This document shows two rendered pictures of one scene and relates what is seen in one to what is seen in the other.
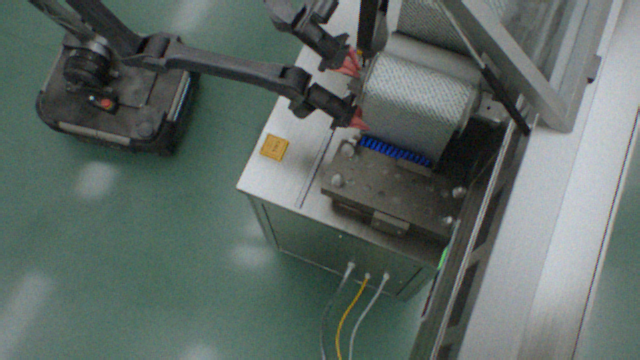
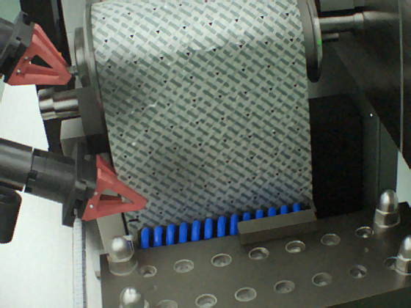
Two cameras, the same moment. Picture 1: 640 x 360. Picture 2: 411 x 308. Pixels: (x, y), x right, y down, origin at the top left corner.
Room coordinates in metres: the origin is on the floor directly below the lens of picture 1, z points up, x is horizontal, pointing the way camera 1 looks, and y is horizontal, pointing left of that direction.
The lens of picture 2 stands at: (-0.08, 0.13, 1.61)
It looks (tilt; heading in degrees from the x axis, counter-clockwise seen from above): 32 degrees down; 334
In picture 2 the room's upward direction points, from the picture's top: 7 degrees counter-clockwise
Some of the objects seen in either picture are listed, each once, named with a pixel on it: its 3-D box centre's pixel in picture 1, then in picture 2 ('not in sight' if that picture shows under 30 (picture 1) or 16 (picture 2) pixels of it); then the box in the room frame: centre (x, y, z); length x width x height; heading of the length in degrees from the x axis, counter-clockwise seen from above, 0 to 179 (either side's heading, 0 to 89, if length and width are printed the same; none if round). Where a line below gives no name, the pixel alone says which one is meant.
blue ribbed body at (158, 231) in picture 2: (396, 153); (225, 229); (0.59, -0.21, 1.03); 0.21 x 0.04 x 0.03; 67
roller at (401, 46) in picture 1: (429, 68); not in sight; (0.77, -0.30, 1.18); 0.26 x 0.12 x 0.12; 67
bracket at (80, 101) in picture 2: (358, 94); (92, 180); (0.76, -0.11, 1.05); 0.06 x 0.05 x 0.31; 67
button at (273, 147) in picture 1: (274, 147); not in sight; (0.66, 0.14, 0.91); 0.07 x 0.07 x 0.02; 67
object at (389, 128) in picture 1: (402, 135); (215, 166); (0.61, -0.22, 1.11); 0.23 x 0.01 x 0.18; 67
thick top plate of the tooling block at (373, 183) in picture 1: (396, 191); (272, 288); (0.48, -0.21, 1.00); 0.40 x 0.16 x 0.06; 67
